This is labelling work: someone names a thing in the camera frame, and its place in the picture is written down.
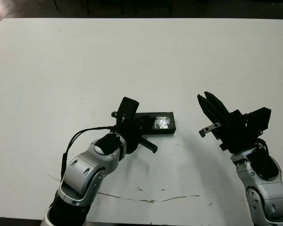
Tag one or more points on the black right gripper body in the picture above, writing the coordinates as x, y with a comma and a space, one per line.
238, 131

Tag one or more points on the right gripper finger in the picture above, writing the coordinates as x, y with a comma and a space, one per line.
218, 106
207, 110

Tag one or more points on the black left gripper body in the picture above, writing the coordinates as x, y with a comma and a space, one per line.
132, 134

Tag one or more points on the black printed box lid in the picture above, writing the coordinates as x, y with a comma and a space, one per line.
160, 122

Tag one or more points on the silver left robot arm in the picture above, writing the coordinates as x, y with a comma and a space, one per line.
85, 174

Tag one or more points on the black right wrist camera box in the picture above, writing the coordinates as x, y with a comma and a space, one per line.
259, 120

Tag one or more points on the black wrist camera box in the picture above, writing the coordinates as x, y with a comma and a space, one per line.
259, 120
128, 107

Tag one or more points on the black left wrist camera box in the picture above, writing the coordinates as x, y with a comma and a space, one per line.
128, 107

